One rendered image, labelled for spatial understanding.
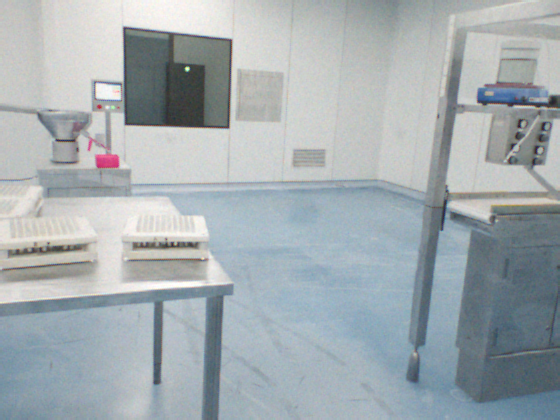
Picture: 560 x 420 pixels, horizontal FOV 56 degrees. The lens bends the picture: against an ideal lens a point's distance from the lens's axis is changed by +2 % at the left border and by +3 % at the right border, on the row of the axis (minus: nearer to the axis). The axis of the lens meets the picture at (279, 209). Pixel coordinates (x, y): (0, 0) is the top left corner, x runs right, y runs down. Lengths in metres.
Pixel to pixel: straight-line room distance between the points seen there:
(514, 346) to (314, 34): 5.78
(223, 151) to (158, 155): 0.89
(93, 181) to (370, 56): 5.26
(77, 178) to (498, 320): 2.88
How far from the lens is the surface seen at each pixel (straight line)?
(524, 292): 2.72
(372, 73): 8.27
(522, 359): 2.87
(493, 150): 2.35
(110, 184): 4.06
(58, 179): 4.02
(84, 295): 1.33
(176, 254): 1.54
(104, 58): 6.84
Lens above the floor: 1.39
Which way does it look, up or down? 13 degrees down
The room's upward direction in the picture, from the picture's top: 4 degrees clockwise
